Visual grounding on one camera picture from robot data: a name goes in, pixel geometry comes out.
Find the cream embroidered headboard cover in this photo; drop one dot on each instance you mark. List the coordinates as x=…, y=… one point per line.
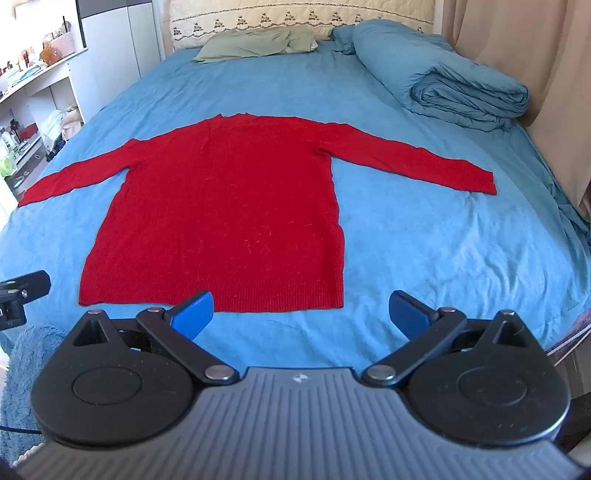
x=300, y=14

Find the folded blue duvet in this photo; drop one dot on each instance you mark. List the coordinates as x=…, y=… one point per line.
x=415, y=69

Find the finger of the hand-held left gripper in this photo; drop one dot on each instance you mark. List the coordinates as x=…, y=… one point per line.
x=34, y=282

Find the white wardrobe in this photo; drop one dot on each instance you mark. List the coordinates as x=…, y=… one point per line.
x=120, y=41

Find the red box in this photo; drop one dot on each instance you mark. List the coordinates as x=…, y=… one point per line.
x=28, y=131

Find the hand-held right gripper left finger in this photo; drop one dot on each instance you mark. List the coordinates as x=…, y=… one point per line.
x=194, y=316

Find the blue fluffy towel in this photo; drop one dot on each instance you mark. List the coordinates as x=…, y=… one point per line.
x=23, y=383

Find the white bag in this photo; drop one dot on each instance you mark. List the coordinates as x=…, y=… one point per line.
x=62, y=127

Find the green pillow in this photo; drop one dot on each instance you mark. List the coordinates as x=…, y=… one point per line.
x=249, y=44

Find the white shelf unit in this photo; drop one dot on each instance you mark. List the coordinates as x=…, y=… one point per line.
x=46, y=78

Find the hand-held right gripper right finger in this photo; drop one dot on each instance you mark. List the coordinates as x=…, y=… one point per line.
x=408, y=316

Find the beige curtain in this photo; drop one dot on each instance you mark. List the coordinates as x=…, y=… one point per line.
x=531, y=41

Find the red knit sweater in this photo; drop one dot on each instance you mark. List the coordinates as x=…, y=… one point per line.
x=221, y=207

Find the pink basket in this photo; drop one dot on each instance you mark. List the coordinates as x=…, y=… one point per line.
x=61, y=46

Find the green bottle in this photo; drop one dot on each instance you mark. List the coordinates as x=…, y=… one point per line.
x=5, y=164

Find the bed with blue sheet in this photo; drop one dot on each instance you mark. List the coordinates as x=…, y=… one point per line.
x=415, y=258

